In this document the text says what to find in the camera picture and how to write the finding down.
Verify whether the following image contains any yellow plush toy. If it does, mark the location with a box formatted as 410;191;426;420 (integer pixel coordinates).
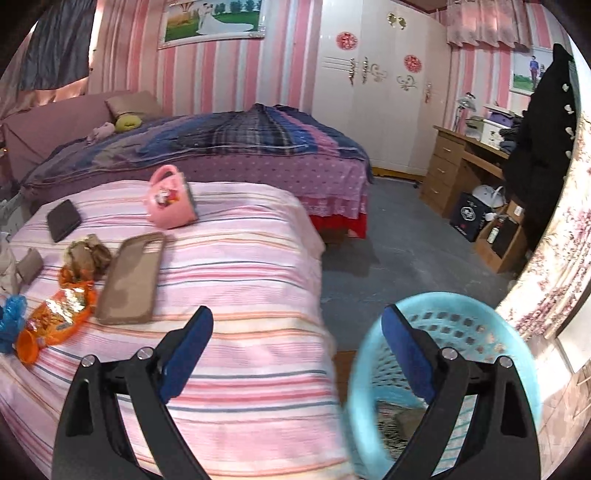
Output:
115;113;143;134

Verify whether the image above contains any black cardboard box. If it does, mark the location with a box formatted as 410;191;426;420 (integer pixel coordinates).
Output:
450;193;492;243

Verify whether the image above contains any floral beige cloth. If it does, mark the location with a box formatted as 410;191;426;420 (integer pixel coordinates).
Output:
0;233;21;296

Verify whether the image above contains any pink striped bed sheet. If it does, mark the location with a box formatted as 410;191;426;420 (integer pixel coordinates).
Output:
0;179;352;480

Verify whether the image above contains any framed wall poster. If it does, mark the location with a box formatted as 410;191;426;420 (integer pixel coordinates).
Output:
157;0;267;50

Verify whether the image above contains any wooden desk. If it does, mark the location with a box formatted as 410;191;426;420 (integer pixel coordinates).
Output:
420;124;532;273

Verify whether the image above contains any blue plastic wrapper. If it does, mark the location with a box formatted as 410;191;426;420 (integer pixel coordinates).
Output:
0;295;28;354

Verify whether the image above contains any orange snack wrapper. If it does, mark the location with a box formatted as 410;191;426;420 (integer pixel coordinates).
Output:
16;268;98;365

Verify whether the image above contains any white wardrobe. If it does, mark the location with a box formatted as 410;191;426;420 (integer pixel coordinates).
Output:
311;0;458;176

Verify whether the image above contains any cream round lid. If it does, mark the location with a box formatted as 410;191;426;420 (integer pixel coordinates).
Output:
17;248;45;285

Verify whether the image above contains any brown phone case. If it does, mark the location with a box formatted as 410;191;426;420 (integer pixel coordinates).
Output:
95;232;167;326

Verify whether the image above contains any silver desk lamp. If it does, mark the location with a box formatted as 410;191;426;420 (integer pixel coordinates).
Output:
455;91;478;132

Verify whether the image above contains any pink cartoon cup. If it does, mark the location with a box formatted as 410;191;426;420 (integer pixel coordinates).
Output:
147;165;199;229

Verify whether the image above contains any purple covered headboard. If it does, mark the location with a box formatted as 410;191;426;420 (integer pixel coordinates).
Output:
2;92;160;181

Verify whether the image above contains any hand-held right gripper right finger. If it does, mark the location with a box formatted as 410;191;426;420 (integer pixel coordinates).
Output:
381;305;541;480

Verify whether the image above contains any plaid striped quilt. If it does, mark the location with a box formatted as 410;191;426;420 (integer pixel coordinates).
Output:
41;104;370;171

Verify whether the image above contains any pink curtain valance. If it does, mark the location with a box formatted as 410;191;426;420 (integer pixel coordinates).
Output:
445;0;532;49

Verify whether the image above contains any light blue plastic basket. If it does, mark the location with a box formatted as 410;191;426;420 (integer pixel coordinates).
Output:
342;292;542;480

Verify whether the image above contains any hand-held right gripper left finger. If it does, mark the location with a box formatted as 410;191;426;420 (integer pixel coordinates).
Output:
52;305;214;480

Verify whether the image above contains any floral pink curtain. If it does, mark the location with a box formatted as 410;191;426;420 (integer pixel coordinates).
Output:
496;115;591;342

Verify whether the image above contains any small framed wall photo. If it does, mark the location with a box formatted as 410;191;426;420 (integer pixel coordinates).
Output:
510;46;555;95

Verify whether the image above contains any white printer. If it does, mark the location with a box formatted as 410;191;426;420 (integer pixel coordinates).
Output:
466;115;513;148

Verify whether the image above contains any black coat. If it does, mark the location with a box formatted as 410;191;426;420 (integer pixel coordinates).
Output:
502;44;578;252

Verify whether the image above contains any black smartphone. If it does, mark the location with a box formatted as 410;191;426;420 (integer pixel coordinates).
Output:
47;199;83;243

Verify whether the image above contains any large purple bed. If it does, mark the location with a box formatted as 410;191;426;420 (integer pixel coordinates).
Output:
21;104;375;241

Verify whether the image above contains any dark grey curtain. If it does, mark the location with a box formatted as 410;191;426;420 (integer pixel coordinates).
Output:
18;0;98;90

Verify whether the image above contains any brown pillow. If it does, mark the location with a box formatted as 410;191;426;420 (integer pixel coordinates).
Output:
105;91;162;118

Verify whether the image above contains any pink plush toy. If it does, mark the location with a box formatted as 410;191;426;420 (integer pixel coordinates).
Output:
87;122;116;144

